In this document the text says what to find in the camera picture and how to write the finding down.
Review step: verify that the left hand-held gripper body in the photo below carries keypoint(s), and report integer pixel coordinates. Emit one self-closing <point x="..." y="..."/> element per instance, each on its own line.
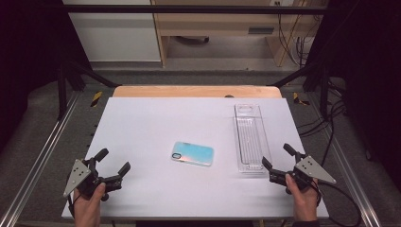
<point x="82" y="180"/>

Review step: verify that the wooden table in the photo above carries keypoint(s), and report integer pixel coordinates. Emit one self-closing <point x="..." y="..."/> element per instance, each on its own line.
<point x="189" y="91"/>

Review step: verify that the white cabinet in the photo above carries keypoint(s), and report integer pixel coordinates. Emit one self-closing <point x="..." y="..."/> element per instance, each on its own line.
<point x="119" y="38"/>

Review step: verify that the black curtain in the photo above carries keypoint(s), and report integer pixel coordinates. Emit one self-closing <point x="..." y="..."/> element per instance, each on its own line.
<point x="372" y="63"/>
<point x="28" y="47"/>

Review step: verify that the grey desk label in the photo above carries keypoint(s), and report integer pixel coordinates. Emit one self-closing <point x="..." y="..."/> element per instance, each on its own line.
<point x="261" y="30"/>

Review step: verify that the person's left hand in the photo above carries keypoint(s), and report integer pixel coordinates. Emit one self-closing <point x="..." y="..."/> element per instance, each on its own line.
<point x="88" y="203"/>

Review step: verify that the black frame strut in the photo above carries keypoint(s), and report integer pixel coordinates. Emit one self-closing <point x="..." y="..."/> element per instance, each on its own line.
<point x="324" y="94"/>
<point x="62" y="94"/>

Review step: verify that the black horizontal frame bar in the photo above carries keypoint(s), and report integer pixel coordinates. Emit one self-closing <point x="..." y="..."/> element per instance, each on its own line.
<point x="189" y="9"/>

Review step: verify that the yellow black tape strip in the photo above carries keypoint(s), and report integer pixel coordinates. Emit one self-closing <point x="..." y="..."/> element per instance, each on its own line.
<point x="298" y="99"/>
<point x="96" y="99"/>

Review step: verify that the white work board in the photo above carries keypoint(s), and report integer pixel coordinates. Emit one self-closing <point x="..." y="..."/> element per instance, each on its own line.
<point x="157" y="126"/>

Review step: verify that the clear plastic tray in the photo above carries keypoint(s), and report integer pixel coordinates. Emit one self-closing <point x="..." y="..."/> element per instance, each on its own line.
<point x="252" y="138"/>

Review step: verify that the light wooden desk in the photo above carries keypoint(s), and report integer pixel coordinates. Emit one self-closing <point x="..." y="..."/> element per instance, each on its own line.
<point x="220" y="23"/>

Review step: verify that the person's right hand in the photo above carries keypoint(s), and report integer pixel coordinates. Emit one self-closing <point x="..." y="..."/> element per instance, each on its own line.
<point x="303" y="201"/>

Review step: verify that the aluminium floor rail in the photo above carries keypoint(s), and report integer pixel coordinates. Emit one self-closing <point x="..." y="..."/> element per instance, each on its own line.
<point x="38" y="157"/>
<point x="350" y="176"/>

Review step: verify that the iridescent blue phone case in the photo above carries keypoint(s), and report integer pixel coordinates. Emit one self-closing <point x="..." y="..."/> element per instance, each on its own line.
<point x="194" y="153"/>

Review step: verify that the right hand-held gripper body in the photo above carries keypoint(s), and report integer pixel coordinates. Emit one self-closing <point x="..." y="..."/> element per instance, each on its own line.
<point x="310" y="168"/>

